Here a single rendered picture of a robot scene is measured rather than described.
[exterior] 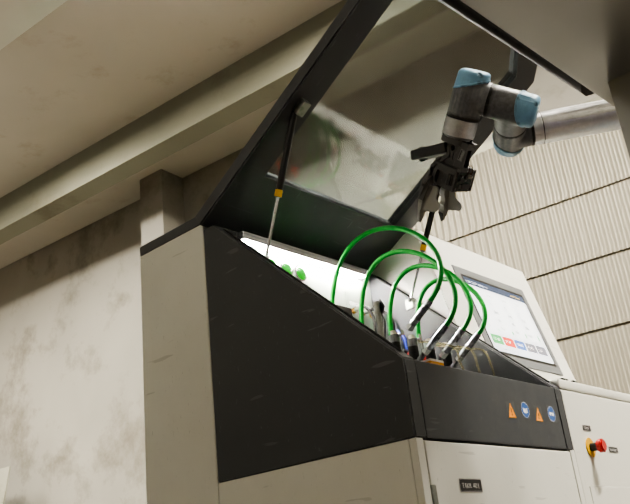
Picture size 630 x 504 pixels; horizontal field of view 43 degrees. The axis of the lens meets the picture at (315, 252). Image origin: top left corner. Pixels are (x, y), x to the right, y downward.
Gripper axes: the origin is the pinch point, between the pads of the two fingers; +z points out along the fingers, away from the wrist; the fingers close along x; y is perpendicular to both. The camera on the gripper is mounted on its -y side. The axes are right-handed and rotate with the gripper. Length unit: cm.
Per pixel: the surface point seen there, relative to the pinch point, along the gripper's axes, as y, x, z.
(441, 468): 41, -26, 37
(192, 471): -15, -45, 71
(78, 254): -630, 212, 285
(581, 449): 37, 39, 53
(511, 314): -20, 79, 46
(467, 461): 40, -16, 39
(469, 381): 27.9, -6.2, 28.5
